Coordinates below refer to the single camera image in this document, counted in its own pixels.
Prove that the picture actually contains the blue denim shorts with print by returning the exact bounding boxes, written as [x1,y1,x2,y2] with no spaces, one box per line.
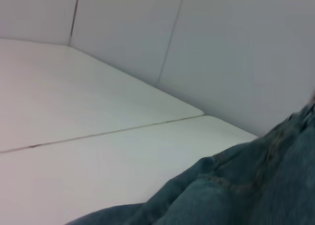
[65,100,315,225]

